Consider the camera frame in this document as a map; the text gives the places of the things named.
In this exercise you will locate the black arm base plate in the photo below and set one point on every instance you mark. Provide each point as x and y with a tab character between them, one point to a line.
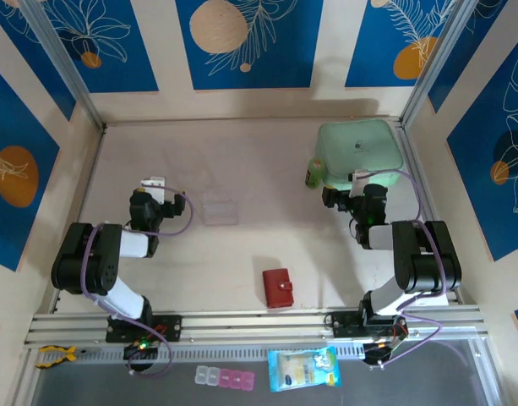
170	327
343	325

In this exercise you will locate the clear plastic box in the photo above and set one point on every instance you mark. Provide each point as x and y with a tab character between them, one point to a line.
220	213

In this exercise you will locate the aluminium frame post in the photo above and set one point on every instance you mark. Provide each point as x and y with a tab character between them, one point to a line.
70	72
435	63

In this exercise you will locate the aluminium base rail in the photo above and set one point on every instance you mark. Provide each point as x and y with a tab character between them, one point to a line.
250	325

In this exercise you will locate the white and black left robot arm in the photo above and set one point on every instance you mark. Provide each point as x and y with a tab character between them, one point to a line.
85	262

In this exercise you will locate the aluminium side rail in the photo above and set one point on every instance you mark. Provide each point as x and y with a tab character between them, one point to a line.
88	182
414	160

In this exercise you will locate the red leather card holder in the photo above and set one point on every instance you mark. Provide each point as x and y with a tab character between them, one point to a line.
275	289

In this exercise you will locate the white and pink pill organizer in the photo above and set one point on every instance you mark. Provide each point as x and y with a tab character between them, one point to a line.
225	377

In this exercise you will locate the mint green zip pouch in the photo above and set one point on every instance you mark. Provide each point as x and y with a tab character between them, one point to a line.
360	144

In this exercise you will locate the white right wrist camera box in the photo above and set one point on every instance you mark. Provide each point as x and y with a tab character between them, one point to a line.
358	182

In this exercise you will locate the black controller board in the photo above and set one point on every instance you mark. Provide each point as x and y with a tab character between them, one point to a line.
377	353
138	351

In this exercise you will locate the blue and white snack packet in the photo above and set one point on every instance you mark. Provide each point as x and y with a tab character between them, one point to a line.
301	370

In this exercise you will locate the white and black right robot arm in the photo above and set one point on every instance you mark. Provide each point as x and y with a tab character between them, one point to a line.
427	262

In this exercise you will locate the small green bottle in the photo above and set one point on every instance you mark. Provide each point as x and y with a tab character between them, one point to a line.
314	173

